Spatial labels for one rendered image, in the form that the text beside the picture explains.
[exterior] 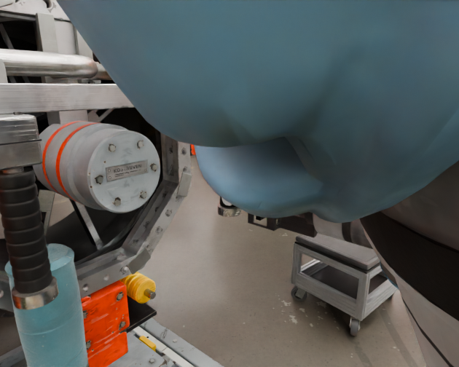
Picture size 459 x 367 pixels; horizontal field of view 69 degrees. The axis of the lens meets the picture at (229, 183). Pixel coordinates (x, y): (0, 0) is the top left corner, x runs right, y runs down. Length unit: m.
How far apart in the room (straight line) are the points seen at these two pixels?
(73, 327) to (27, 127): 0.33
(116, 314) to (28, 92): 0.52
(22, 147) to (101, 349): 0.54
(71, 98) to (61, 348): 0.37
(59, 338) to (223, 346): 0.94
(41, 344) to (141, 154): 0.31
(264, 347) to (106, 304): 0.83
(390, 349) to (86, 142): 1.35
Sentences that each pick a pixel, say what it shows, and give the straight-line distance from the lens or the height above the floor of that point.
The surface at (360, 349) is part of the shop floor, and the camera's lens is 1.52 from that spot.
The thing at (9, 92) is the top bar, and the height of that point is 0.97.
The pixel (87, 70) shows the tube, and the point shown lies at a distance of 0.45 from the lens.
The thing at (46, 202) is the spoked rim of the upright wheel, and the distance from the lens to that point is 0.76.
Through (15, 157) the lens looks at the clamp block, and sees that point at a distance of 0.38.
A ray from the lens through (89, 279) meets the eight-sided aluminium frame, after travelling 0.73.
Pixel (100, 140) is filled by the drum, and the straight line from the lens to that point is 0.51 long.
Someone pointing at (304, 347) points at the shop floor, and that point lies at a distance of 1.47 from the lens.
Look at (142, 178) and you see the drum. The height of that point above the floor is 0.84.
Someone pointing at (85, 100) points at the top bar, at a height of 0.96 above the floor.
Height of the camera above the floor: 0.98
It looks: 16 degrees down
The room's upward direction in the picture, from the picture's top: straight up
